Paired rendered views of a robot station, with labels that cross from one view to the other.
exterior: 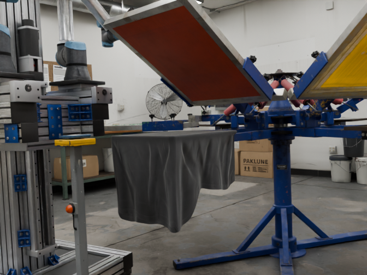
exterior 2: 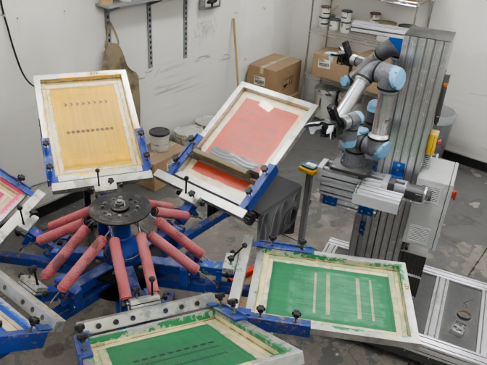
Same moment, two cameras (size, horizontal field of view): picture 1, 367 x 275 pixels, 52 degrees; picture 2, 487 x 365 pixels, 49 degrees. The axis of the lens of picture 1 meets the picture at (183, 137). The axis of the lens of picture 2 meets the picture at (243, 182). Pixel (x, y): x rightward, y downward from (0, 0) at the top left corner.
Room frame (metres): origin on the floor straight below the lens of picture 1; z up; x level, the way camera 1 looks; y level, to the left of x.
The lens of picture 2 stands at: (4.99, -0.39, 2.73)
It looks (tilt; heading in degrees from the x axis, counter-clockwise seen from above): 30 degrees down; 173
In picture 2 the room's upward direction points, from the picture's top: 4 degrees clockwise
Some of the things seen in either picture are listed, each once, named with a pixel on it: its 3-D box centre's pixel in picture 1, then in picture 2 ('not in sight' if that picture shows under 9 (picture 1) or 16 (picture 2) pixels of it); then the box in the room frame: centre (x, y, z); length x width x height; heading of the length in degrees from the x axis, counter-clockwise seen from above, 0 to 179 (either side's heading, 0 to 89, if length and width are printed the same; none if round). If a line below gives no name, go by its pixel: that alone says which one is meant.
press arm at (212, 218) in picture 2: (231, 138); (204, 225); (2.30, -0.29, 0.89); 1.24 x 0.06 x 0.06; 137
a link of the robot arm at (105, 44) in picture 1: (108, 37); (347, 135); (2.43, 0.45, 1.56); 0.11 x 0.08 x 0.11; 36
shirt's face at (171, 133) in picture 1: (174, 133); (254, 187); (1.94, 0.05, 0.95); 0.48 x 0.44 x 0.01; 137
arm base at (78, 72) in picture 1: (77, 73); (354, 156); (2.18, 0.60, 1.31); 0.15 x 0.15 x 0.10
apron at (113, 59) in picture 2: not in sight; (115, 80); (0.25, -1.05, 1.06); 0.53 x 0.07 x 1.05; 137
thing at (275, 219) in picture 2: not in sight; (275, 218); (2.07, 0.18, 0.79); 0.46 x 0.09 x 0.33; 137
